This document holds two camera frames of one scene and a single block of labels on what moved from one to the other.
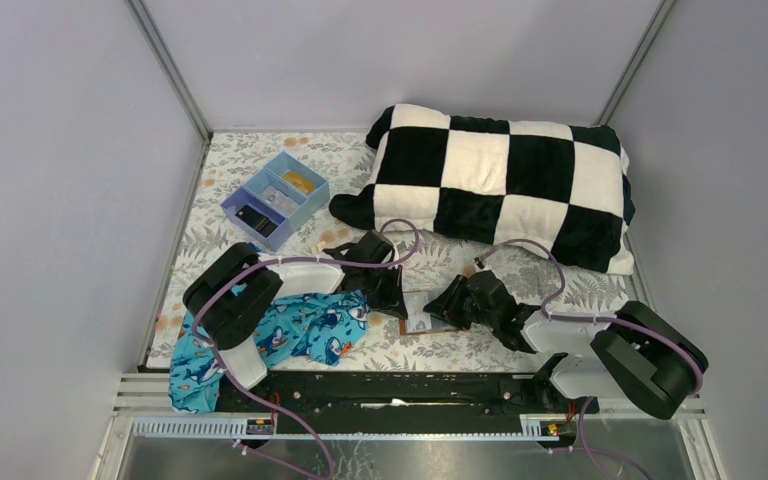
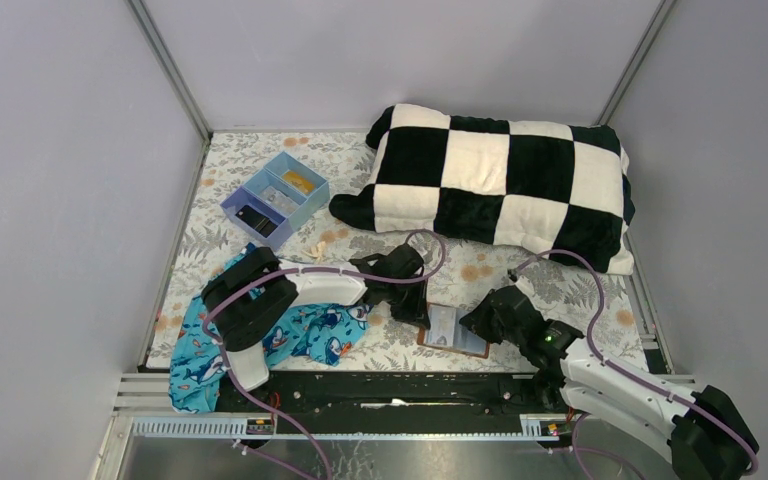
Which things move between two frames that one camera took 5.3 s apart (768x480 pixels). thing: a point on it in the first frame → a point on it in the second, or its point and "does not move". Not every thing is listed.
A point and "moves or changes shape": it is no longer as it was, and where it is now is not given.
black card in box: x=256 y=220 does not move
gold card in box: x=299 y=182 does not move
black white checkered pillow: x=561 y=193 does not move
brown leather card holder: x=437 y=325 moves or changes shape
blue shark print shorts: x=319 y=325 does not move
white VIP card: x=418 y=319 moves or changes shape
